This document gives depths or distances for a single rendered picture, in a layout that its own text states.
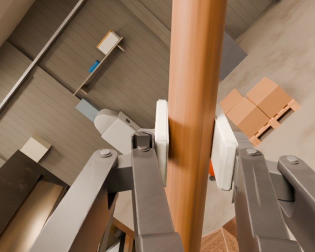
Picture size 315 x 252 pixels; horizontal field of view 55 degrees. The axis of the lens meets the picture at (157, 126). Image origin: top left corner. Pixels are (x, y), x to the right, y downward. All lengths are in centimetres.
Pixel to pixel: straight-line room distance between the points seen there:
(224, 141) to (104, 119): 760
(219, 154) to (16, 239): 161
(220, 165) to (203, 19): 8
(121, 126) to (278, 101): 470
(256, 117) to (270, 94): 31
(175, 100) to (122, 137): 766
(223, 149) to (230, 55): 639
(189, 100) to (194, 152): 3
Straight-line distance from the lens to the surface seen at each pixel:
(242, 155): 16
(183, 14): 17
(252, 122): 387
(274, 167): 16
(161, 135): 16
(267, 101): 385
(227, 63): 656
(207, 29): 17
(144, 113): 833
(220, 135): 17
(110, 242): 234
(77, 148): 897
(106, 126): 781
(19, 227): 180
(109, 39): 750
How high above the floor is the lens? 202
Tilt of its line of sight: 15 degrees down
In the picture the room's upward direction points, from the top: 50 degrees counter-clockwise
